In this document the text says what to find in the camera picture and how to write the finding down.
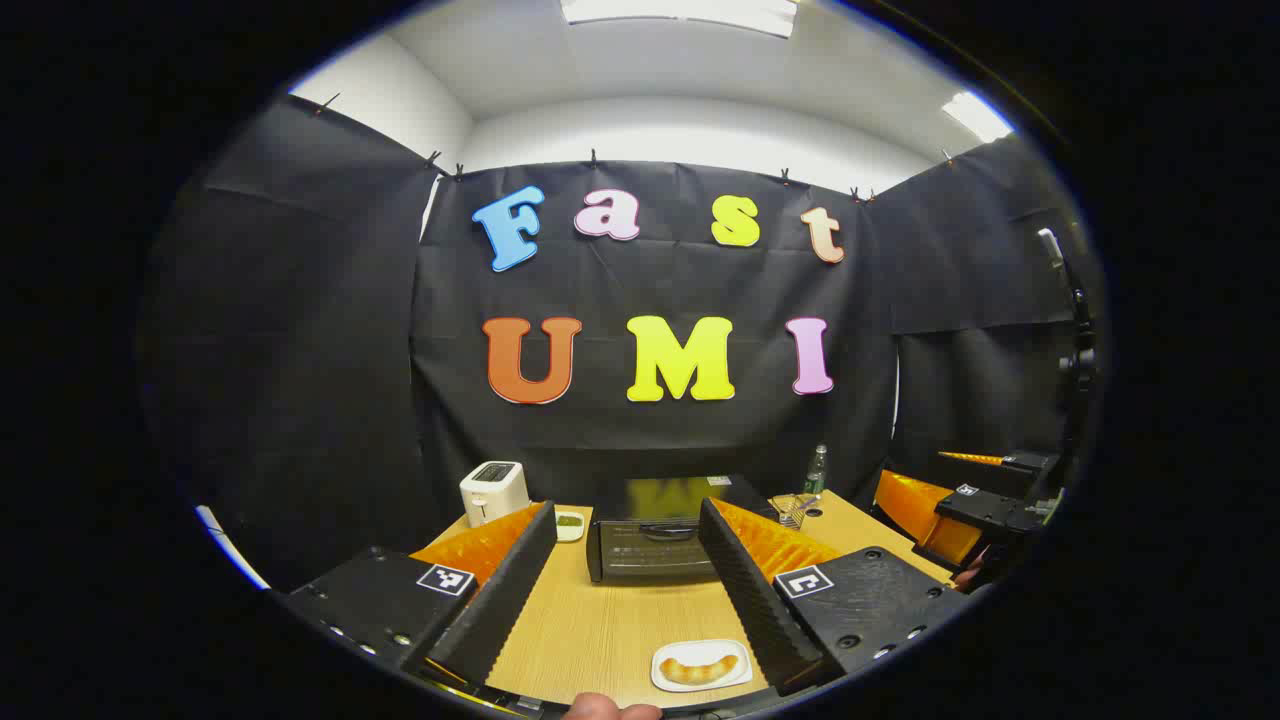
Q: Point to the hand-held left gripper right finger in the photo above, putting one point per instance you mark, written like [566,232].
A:
[755,600]

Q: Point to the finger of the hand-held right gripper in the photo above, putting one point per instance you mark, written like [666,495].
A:
[1025,462]
[985,510]

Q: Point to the green label water bottle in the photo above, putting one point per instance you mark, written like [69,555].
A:
[816,478]

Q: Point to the small white dish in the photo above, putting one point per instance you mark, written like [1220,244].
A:
[570,528]

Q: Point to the ceiling light panel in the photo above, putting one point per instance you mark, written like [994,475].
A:
[680,12]
[978,117]

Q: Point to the black backdrop cloth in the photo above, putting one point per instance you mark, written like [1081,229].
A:
[300,350]

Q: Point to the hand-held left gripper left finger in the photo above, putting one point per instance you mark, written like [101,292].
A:
[500,600]

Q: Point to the white toaster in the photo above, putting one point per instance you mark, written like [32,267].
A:
[492,495]

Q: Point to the white square plate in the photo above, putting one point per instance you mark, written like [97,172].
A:
[700,647]

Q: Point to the black electric oven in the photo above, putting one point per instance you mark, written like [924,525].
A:
[650,555]

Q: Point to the golden croissant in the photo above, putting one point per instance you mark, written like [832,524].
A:
[698,670]

